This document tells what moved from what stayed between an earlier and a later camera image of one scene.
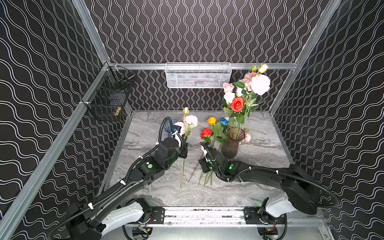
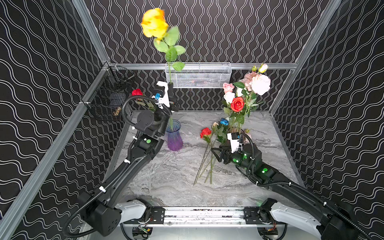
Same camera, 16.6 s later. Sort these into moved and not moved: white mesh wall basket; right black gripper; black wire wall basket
Moved: right black gripper
Not moved: black wire wall basket; white mesh wall basket
